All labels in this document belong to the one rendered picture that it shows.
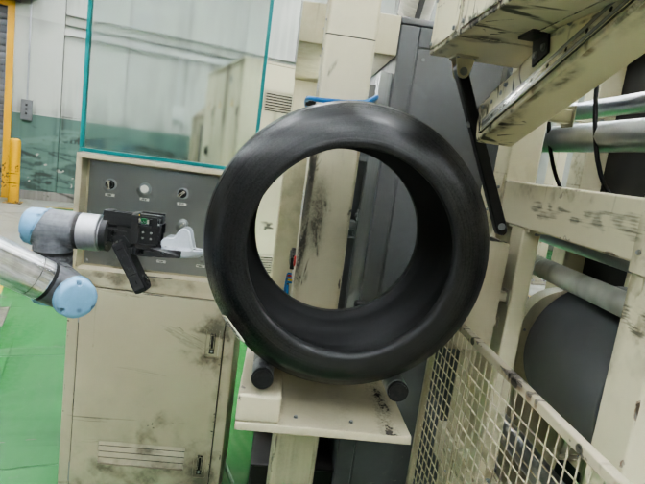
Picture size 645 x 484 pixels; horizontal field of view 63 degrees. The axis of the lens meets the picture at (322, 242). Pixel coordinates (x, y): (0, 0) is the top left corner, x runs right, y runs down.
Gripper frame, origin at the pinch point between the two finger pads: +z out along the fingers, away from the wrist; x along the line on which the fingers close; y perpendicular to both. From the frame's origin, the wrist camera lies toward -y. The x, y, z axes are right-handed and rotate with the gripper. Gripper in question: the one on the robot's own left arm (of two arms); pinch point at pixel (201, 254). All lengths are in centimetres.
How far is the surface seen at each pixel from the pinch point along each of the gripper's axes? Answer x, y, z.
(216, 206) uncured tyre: -9.1, 11.5, 3.2
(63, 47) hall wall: 825, 144, -368
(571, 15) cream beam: -20, 52, 59
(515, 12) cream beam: -17, 52, 51
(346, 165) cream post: 27.9, 22.1, 30.7
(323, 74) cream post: 28, 44, 22
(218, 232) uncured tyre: -10.8, 6.9, 4.2
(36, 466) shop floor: 89, -112, -68
